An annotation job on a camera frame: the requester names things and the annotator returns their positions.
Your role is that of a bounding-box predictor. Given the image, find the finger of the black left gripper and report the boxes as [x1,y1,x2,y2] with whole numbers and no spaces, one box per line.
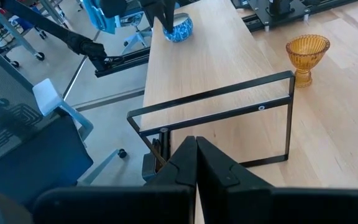
[165,0,177,34]
[139,0,168,31]

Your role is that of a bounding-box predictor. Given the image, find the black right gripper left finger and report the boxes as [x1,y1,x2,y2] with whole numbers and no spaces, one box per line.
[144,136,198,189]

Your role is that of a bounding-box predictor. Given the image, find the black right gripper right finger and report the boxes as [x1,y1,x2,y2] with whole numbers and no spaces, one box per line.
[196,136,273,224]

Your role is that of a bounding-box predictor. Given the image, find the blue patterned candle jar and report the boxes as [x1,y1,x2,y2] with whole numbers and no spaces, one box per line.
[162,12,195,44]

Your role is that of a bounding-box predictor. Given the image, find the amber glass candle holder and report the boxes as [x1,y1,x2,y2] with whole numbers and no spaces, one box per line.
[285,34,331,88]

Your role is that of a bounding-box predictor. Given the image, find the blue office chair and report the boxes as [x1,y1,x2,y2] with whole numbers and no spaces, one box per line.
[81,0,155,55]

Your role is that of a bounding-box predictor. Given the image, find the raised wooden shelf black legs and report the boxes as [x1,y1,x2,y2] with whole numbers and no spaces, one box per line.
[126,0,296,169]

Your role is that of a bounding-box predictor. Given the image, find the grey wheeled cart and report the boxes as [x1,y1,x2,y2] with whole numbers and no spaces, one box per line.
[0,0,48,68]

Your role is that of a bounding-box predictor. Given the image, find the black mesh office chair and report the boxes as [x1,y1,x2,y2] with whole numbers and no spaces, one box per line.
[0,35,129,212]

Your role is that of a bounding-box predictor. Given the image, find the black braided cable sleeve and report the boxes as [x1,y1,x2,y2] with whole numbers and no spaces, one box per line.
[0,0,108,63]

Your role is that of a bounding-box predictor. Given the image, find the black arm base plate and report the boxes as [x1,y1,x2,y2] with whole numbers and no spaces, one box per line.
[247,0,311,25]

